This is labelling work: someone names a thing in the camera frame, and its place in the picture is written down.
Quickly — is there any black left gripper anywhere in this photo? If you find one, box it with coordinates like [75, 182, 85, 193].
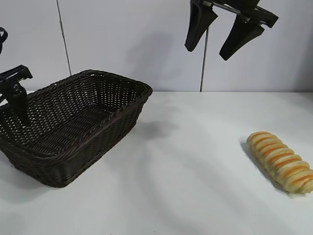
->
[0, 64, 34, 126]

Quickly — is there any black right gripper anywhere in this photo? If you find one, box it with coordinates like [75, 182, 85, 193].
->
[184, 0, 280, 62]

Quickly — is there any thin dark background rod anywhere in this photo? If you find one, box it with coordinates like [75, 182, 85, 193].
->
[200, 26, 209, 92]
[56, 0, 72, 76]

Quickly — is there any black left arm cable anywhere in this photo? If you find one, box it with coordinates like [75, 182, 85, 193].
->
[0, 26, 8, 55]

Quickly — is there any long striped bread loaf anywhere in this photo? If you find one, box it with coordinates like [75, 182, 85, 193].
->
[246, 131, 313, 195]

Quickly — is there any dark brown wicker basket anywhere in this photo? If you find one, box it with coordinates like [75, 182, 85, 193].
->
[0, 69, 154, 188]

